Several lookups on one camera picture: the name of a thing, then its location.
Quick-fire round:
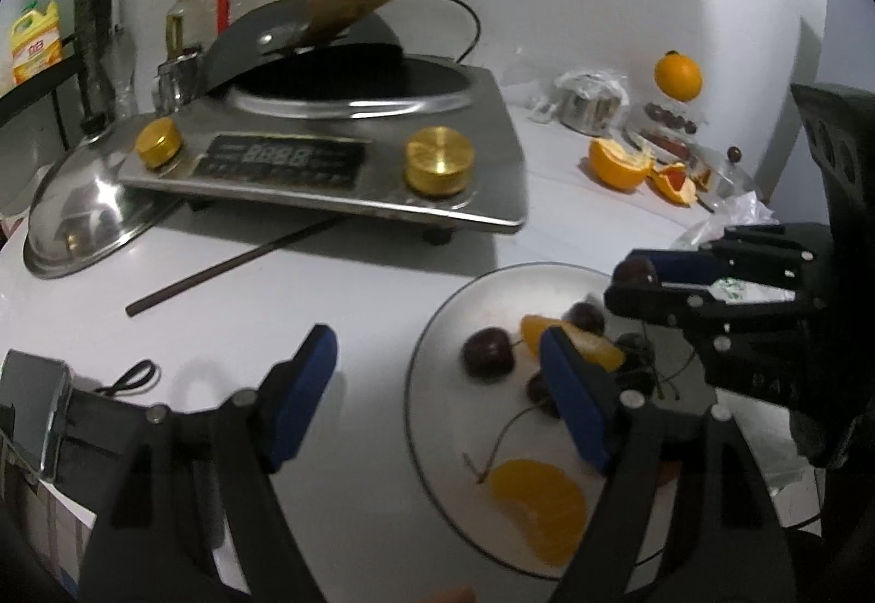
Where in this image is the black cord loop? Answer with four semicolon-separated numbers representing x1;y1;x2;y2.
92;359;161;399

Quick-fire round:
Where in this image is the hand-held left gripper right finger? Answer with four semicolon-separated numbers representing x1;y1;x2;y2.
539;326;801;603

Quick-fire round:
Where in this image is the crumpled clear plastic bag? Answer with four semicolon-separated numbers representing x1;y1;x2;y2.
526;68;633;132

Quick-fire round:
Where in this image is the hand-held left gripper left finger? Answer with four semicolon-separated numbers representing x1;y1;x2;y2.
80;323;339;603

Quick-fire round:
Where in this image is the whole orange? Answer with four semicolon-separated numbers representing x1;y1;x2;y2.
654;51;704;102

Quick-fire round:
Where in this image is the person's right forearm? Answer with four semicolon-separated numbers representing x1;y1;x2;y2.
786;401;862;471

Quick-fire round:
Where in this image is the small steel container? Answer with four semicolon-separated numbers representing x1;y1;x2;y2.
151;48;206;112

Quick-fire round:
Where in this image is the steel induction cooker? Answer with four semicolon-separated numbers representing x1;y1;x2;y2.
119;60;530;245

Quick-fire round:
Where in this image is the orange peel with red inside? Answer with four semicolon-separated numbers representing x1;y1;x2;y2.
652;162;698;208

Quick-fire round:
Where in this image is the steel cup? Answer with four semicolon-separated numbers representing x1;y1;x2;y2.
557;87;620;134

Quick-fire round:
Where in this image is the clear printed plastic bag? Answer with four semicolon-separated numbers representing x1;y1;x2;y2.
673;193;821;501

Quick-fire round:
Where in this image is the dark oil bottle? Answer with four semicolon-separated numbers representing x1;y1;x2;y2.
164;0;213;57

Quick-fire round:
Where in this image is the dark clothing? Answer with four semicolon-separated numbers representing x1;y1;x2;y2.
779;473;875;603

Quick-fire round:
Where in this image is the white paper box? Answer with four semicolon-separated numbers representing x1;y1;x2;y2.
0;473;97;590

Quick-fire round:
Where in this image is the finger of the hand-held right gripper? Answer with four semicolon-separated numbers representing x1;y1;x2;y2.
605;283;821;331
643;225;831;290

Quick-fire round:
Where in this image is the dark chopstick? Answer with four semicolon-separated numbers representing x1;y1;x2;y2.
125;216;346;317

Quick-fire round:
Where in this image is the domed steel pot lid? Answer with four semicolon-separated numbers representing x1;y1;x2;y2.
22;118;182;279

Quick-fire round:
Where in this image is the steel pot with wooden handle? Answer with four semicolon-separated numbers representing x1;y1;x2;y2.
697;145;760;211

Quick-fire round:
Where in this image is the glass jar with dark dates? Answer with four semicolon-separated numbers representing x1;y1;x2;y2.
625;97;705;163

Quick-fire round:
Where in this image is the peeled orange segment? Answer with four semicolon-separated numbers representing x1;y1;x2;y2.
488;458;589;566
521;314;626;372

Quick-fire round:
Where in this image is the black wok with wooden handle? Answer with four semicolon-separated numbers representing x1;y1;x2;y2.
205;0;407;98

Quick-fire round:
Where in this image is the black metal rack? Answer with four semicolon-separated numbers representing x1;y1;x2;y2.
0;32;90;153

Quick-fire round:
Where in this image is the yellow detergent bottle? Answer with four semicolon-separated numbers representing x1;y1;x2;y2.
10;0;64;86

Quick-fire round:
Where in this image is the hollow orange peel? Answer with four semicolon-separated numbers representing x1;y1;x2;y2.
589;137;654;192

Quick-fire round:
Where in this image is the white plate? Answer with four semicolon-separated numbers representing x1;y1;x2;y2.
403;262;698;580

